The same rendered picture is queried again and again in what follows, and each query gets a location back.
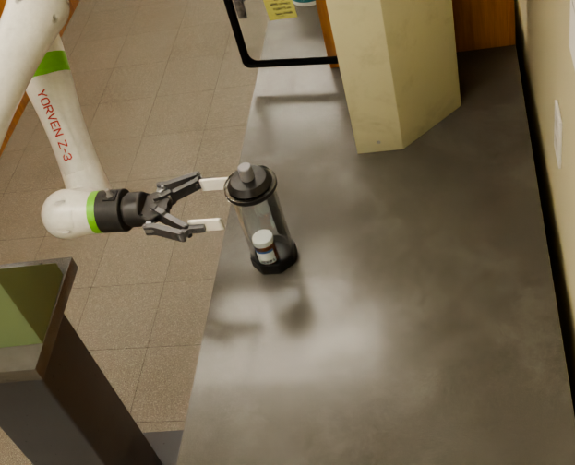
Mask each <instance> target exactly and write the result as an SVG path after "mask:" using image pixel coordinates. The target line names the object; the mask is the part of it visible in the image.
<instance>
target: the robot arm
mask: <svg viewBox="0 0 575 465"><path fill-rule="evenodd" d="M69 12H70V3H69V0H6V5H5V8H4V11H3V14H2V16H1V18H0V149H1V147H2V144H3V142H4V139H5V136H6V132H7V130H8V128H9V126H10V124H11V121H12V119H13V117H14V114H15V112H16V110H17V108H18V105H19V103H20V101H21V99H22V97H23V95H24V93H25V91H26V92H27V94H28V96H29V98H30V101H31V103H32V105H33V107H34V109H35V111H36V113H37V114H38V116H39V118H40V120H41V123H42V126H43V128H44V130H45V133H46V135H47V137H48V139H49V141H50V144H51V146H52V149H53V151H54V155H55V157H56V160H57V163H58V166H59V169H60V172H61V174H62V177H63V180H64V184H65V187H66V189H61V190H58V191H55V192H53V193H52V194H51V195H49V196H48V197H47V198H46V199H45V201H44V203H43V205H42V213H41V215H42V223H43V225H44V227H45V229H46V230H47V231H48V232H49V233H50V234H51V235H53V236H55V237H57V238H60V239H64V240H71V239H76V238H79V237H81V236H84V235H89V234H95V233H121V232H129V231H130V230H131V229H132V227H142V228H143V230H144V232H145V234H146V235H157V236H160V237H164V238H168V239H172V240H175V241H179V242H185V241H186V238H191V237H192V236H193V234H192V233H204V232H205V231H219V230H224V225H223V223H222V218H214V219H200V220H188V224H187V223H186V222H184V221H181V220H179V219H177V218H176V217H175V216H173V215H171V214H170V209H171V208H172V205H174V204H176V202H177V200H179V199H181V198H183V197H186V196H188V195H190V194H192V193H194V192H196V191H198V190H199V189H201V188H202V190H203V191H211V190H223V186H224V183H225V181H226V180H227V178H228V177H221V178H217V177H207V178H202V176H201V174H200V171H196V172H193V173H189V174H186V175H183V176H180V177H177V178H174V179H172V180H169V181H163V182H158V183H156V186H157V190H156V192H154V193H151V194H148V193H146V192H143V191H138V192H129V191H128V190H127V189H125V188H122V189H113V188H112V187H111V185H110V183H109V181H108V179H107V177H106V174H105V172H104V170H103V168H102V165H101V163H100V161H99V158H98V156H97V154H96V151H95V149H94V147H93V144H92V142H91V139H90V135H89V132H88V129H87V127H86V124H85V121H84V117H83V114H82V111H81V108H80V105H79V101H78V95H77V91H76V87H75V83H74V80H73V77H72V73H71V70H70V66H69V63H68V60H67V57H66V52H65V48H64V45H63V43H62V40H61V37H60V34H59V32H60V31H61V29H62V28H63V27H64V26H65V24H66V22H67V20H68V17H69ZM167 196H170V197H171V200H170V198H169V197H167ZM158 221H159V222H161V223H163V224H165V225H169V226H171V227H168V226H164V225H160V224H157V223H156V222H158ZM172 227H173V228H172Z"/></svg>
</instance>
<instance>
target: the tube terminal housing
mask: <svg viewBox="0 0 575 465"><path fill-rule="evenodd" d="M326 3H327V8H328V12H329V21H330V25H331V29H332V34H333V39H334V43H335V47H336V52H337V56H338V61H339V66H340V70H341V78H342V83H343V86H344V91H345V96H346V101H347V105H348V109H349V114H350V118H351V123H352V128H353V135H354V140H355V145H356V149H357V153H358V154H359V153H368V152H378V151H387V150H396V149H405V148H406V147H407V146H409V145H410V144H411V143H413V142H414V141H415V140H416V139H417V138H419V137H420V136H421V135H423V134H424V133H425V132H427V131H428V130H429V129H431V128H432V127H433V126H435V125H436V124H438V123H439V122H440V121H442V120H443V119H444V118H446V117H447V116H448V115H449V114H451V113H452V112H454V111H455V110H456V109H458V108H459V107H460V106H461V95H460V84H459V74H458V63H457V53H456V42H455V31H454V21H453V10H452V0H326Z"/></svg>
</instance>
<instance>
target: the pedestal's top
mask: <svg viewBox="0 0 575 465"><path fill-rule="evenodd" d="M41 263H43V264H52V263H56V264H57V266H58V267H59V268H60V270H61V271H62V273H63V278H62V281H61V284H60V287H59V291H58V294H57V296H56V300H55V303H54V309H53V312H52V314H51V318H50V321H49V325H48V328H47V330H46V334H45V337H44V340H43V343H38V344H30V345H21V346H13V347H5V348H0V383H6V382H18V381H30V380H42V379H43V377H44V374H45V371H46V367H47V364H48V362H49V359H50V356H51V353H52V349H53V346H54V342H55V339H56V336H57V332H58V329H59V327H60V324H61V321H62V318H63V314H64V312H65V309H66V304H67V301H68V297H69V294H70V292H71V289H72V286H73V283H74V279H75V277H76V274H77V271H78V266H77V264H76V262H75V261H74V259H73V257H72V256H71V257H61V258H53V259H44V260H36V261H28V262H18V263H10V264H2V265H0V268H15V267H25V266H33V265H39V264H41Z"/></svg>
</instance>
